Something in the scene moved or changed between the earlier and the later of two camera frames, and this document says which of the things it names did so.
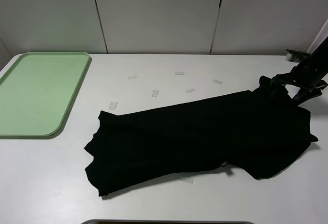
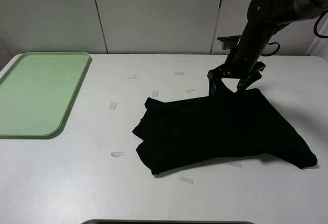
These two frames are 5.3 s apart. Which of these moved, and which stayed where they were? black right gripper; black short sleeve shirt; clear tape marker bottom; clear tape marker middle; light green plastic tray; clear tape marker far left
Moved: black right gripper; black short sleeve shirt
Stayed: clear tape marker bottom; clear tape marker middle; light green plastic tray; clear tape marker far left
